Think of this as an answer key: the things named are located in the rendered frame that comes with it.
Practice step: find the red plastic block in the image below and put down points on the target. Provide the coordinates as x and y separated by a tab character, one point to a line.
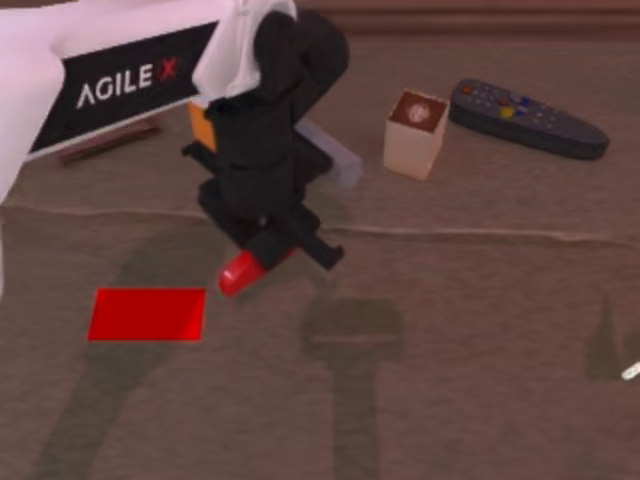
240	274

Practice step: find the red square pad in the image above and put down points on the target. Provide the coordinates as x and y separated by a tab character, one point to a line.
147	315

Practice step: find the orange block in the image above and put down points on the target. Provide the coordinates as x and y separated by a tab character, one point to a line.
200	125

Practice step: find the beige box with brown top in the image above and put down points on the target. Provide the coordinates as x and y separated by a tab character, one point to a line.
412	142

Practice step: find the brown wooden stick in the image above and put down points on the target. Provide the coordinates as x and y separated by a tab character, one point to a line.
107	142

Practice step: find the brown tablecloth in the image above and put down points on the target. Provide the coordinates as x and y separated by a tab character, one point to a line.
450	325

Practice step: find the dark grey remote control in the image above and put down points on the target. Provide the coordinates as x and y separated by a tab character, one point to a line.
530	120

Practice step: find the small white object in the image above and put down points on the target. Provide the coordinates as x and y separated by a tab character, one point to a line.
632	371

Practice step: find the translucent grey camera box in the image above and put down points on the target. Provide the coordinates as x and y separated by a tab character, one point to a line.
345	167

